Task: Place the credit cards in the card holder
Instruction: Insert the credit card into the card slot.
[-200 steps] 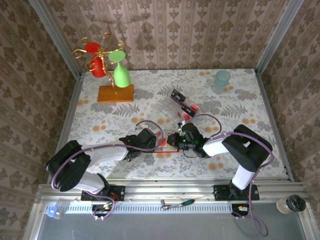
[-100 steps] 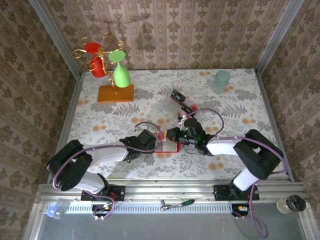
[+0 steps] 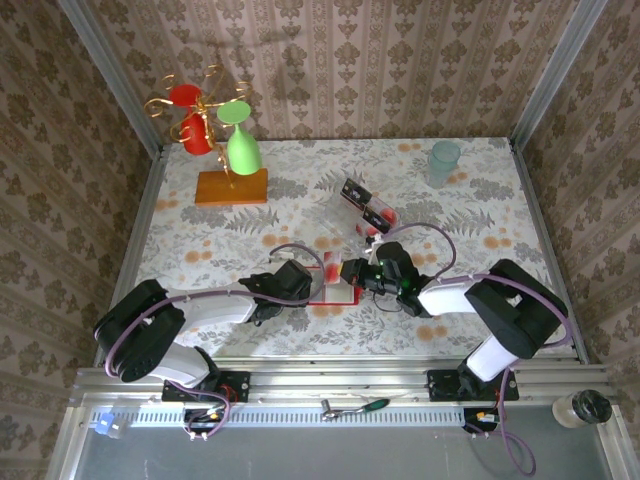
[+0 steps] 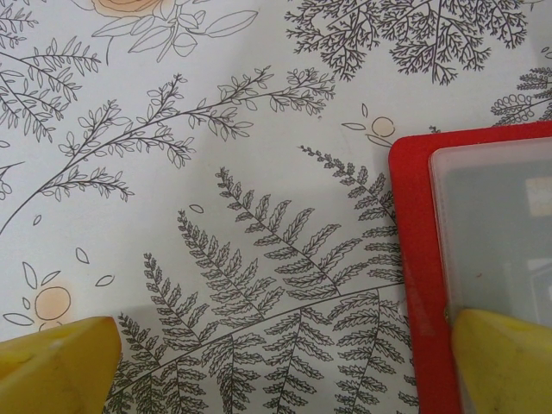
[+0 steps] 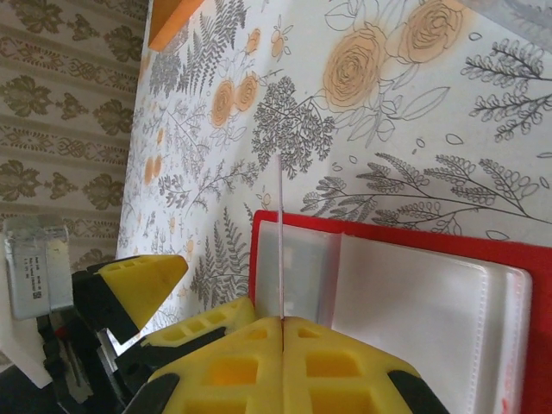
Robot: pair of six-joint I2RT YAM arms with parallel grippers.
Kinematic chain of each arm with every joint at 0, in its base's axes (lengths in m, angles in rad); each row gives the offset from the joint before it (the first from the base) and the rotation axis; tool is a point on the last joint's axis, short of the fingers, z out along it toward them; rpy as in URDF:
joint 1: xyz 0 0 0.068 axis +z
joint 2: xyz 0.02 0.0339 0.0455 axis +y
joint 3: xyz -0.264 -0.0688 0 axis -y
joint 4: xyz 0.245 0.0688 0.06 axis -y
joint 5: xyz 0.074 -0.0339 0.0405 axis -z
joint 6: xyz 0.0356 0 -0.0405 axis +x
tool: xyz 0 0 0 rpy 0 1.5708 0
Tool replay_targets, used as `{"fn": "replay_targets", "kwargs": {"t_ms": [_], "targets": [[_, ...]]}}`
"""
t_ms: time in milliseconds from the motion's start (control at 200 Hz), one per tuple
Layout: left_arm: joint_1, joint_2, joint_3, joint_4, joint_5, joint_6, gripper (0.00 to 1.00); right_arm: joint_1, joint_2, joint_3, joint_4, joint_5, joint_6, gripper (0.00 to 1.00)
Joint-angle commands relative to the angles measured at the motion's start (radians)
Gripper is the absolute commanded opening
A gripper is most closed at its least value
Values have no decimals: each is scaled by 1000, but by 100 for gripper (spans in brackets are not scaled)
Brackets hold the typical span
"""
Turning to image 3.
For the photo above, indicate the white card with red circles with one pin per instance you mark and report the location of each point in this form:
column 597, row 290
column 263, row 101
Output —
column 390, row 211
column 332, row 270

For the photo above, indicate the red card holder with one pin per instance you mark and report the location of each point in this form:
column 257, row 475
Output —
column 340, row 296

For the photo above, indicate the clear acrylic card stand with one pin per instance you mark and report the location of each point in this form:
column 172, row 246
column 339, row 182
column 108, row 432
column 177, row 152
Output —
column 340, row 225

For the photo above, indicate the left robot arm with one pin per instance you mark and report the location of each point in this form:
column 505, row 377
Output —
column 140, row 330

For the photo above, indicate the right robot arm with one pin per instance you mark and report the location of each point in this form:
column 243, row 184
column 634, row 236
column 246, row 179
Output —
column 505, row 310

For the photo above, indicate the aluminium front beam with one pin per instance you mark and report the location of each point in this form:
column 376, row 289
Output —
column 325, row 380

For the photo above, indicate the pale blue plastic cup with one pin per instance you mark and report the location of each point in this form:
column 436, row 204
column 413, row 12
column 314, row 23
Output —
column 442, row 160

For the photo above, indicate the ratchet wrench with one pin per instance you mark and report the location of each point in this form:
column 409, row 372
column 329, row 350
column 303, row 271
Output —
column 372, row 405

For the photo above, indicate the green wine glass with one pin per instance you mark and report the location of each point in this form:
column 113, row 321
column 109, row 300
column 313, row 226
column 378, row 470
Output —
column 244, row 152

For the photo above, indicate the black connector block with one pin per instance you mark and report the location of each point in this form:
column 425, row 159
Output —
column 480, row 417
column 200, row 417

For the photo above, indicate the red wine glass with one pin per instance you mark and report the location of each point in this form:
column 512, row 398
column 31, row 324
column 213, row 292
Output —
column 195, row 135

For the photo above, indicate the grey metal shelf panel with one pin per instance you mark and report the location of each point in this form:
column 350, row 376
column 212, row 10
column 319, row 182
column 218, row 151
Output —
column 325, row 455

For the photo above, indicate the jar with black lid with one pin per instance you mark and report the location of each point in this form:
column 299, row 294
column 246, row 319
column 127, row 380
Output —
column 582, row 409

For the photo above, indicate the blue and white connector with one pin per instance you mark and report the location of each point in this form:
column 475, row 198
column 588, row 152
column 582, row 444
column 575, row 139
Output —
column 107, row 425

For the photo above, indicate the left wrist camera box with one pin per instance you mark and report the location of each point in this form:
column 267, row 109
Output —
column 272, row 259

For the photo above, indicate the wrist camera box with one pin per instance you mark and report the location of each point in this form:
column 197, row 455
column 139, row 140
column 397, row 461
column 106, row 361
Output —
column 272, row 259
column 372, row 248

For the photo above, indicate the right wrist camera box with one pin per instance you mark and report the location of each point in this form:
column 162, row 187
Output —
column 372, row 248

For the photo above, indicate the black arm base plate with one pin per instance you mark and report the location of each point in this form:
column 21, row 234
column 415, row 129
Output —
column 235, row 385
column 442, row 385

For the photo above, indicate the aluminium table side rail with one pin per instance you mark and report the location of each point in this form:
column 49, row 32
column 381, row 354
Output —
column 140, row 225
column 541, row 225

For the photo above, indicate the aluminium corner post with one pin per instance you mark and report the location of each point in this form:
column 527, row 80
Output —
column 115, row 75
column 555, row 75

